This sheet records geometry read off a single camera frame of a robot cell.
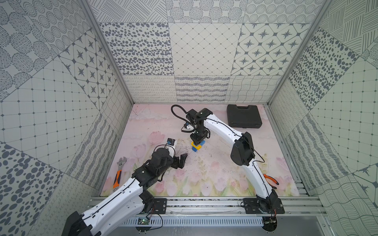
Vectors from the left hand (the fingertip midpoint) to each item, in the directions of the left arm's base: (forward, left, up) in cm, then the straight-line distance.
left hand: (183, 153), depth 77 cm
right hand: (+11, -9, -7) cm, 16 cm away
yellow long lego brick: (+9, -8, -10) cm, 16 cm away
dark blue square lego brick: (+9, -6, -13) cm, 17 cm away
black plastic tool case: (+37, -43, -13) cm, 58 cm away
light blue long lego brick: (+9, -11, -4) cm, 15 cm away
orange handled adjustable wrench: (+2, +39, -14) cm, 42 cm away
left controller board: (-29, +19, -16) cm, 38 cm away
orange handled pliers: (-6, -48, -15) cm, 51 cm away
